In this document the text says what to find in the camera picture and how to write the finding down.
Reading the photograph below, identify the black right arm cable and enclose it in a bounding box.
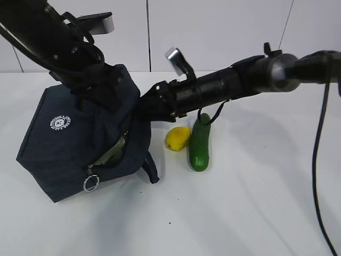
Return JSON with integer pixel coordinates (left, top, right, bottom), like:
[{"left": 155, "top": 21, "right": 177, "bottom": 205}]
[{"left": 197, "top": 50, "right": 341, "bottom": 256}]

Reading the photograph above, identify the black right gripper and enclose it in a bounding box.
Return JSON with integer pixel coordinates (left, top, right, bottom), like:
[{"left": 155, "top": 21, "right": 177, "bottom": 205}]
[{"left": 136, "top": 77, "right": 226, "bottom": 122}]

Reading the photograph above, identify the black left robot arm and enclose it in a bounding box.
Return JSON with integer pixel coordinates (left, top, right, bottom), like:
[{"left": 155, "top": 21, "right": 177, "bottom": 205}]
[{"left": 1, "top": 1, "right": 123, "bottom": 112}]

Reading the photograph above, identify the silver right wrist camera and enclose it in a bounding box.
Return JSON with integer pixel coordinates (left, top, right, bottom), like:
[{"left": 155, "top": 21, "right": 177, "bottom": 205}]
[{"left": 165, "top": 47, "right": 196, "bottom": 81}]

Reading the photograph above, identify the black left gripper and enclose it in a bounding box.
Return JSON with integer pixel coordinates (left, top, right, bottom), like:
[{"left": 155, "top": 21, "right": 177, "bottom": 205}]
[{"left": 49, "top": 63, "right": 124, "bottom": 112}]

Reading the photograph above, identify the yellow lemon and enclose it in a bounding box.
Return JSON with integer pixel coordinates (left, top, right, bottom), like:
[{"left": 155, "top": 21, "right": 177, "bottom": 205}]
[{"left": 165, "top": 126, "right": 191, "bottom": 151}]

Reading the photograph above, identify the green cucumber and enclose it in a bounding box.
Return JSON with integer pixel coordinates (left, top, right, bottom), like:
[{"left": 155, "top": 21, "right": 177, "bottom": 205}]
[{"left": 189, "top": 113, "right": 210, "bottom": 172}]

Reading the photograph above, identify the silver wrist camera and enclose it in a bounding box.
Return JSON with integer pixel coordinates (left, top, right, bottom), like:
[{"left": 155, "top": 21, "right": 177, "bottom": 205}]
[
  {"left": 165, "top": 47, "right": 196, "bottom": 81},
  {"left": 76, "top": 12, "right": 115, "bottom": 35}
]

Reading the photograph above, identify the navy blue lunch bag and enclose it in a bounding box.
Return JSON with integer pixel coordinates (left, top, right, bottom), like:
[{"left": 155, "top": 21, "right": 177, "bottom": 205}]
[{"left": 17, "top": 64, "right": 159, "bottom": 202}]

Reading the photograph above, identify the glass container green lid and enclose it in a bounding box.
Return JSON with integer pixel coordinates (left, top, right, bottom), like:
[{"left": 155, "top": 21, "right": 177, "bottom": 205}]
[{"left": 93, "top": 137, "right": 126, "bottom": 165}]

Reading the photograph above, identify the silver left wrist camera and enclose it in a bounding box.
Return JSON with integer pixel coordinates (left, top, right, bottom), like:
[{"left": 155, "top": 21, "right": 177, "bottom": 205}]
[{"left": 76, "top": 12, "right": 115, "bottom": 35}]

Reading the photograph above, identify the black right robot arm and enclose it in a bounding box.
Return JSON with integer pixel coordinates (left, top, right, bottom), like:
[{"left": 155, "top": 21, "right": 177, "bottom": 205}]
[{"left": 137, "top": 43, "right": 340, "bottom": 122}]

